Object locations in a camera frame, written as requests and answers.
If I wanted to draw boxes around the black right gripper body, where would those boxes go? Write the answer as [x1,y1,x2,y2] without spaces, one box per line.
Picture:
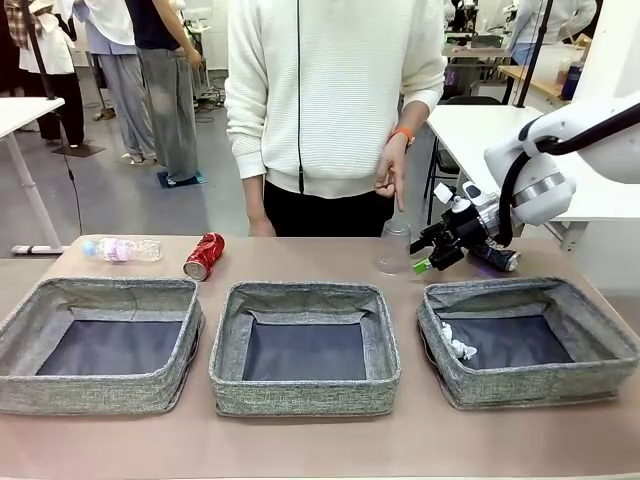
[439,202,496,251]

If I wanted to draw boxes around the bystander light shirt grey trousers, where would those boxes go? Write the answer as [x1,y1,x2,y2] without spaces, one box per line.
[74,0,157,165]

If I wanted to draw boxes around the plastic bottle with pink label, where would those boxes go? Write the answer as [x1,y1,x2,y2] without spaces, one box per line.
[81,237,164,265]

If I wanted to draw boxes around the bystander in light blue shirt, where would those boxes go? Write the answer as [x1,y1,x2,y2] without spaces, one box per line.
[509,0,599,66]

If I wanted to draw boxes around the person's right hand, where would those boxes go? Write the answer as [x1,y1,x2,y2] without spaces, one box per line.
[247,210,277,238]

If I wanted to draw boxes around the person's left hand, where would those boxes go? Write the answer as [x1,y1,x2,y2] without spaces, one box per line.
[373,135,416,213]

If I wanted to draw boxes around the crumpled white paper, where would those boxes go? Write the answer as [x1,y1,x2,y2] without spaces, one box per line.
[439,322,477,362]

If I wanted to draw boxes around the clear plastic cup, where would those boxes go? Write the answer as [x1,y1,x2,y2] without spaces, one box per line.
[375,217,413,276]

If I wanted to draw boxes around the black folding chair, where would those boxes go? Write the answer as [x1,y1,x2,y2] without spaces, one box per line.
[423,94,502,226]

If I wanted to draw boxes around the crushed red can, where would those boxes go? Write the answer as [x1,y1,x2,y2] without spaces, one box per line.
[182,232,226,282]

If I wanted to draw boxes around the person's left forearm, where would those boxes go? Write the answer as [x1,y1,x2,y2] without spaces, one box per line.
[394,59,449,139]

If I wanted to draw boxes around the workbench with lab equipment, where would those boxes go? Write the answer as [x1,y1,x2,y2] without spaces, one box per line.
[442,0,514,66]

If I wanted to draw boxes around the crushed black silver can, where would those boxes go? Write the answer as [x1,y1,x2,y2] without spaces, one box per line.
[467,238,522,274]

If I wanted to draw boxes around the dark blue bottle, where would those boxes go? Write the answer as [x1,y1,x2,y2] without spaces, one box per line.
[559,59,585,101]

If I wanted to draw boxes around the blue floor mat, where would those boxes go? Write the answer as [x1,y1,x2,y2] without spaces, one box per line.
[156,169,207,189]

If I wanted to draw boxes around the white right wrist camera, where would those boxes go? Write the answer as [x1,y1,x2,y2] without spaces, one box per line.
[432,182,501,216]

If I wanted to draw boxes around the grey fabric basket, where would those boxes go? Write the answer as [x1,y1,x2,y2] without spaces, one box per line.
[208,281,403,417]
[0,277,206,416]
[416,276,640,411]

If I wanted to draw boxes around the thin black pole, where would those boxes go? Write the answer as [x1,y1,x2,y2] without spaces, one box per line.
[514,0,555,110]

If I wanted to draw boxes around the wooden table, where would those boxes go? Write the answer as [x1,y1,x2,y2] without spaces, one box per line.
[498,64,574,109]

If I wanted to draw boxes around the bystander in plaid shirt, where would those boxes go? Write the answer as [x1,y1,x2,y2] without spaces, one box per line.
[0,0,44,51]

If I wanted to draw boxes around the thin black floor cable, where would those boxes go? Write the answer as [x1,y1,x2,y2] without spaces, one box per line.
[62,149,85,236]

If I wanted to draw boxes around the person's right forearm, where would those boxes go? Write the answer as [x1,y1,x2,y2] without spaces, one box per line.
[227,89,269,216]

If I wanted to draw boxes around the large white table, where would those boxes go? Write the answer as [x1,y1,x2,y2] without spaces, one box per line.
[428,103,640,251]

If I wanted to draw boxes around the person in white sweater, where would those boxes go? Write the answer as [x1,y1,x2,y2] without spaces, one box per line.
[224,0,449,239]

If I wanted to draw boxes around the bystander white shirt black trousers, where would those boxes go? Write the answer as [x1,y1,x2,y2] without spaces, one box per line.
[18,0,87,147]

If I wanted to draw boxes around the bystander dark top wide trousers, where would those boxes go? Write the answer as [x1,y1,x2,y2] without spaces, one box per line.
[124,0,206,185]

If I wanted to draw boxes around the black stand with flat base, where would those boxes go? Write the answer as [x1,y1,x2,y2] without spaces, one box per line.
[19,0,107,157]

